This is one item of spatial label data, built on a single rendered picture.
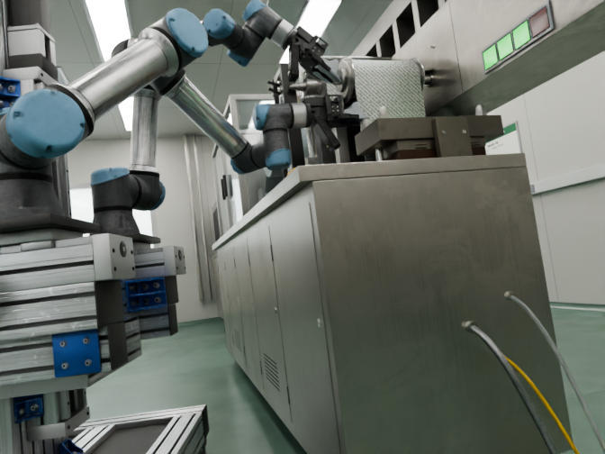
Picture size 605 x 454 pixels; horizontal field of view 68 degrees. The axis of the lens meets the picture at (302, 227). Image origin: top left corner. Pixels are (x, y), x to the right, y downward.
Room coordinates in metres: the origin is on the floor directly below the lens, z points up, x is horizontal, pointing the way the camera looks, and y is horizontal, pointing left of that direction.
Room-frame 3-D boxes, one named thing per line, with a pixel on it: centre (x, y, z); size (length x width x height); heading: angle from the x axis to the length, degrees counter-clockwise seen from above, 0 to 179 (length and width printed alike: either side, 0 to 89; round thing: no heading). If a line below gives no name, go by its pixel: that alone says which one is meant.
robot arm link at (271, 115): (1.30, 0.05, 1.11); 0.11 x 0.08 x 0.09; 107
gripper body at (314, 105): (1.34, -0.10, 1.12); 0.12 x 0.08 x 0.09; 107
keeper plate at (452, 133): (1.22, -0.44, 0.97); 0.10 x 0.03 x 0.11; 107
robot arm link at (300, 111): (1.32, -0.03, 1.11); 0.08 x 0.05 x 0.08; 17
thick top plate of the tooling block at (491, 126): (1.31, -0.40, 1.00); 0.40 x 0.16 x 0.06; 107
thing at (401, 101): (1.41, -0.33, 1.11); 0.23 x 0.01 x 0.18; 107
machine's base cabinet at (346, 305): (2.35, 0.02, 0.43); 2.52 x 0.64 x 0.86; 17
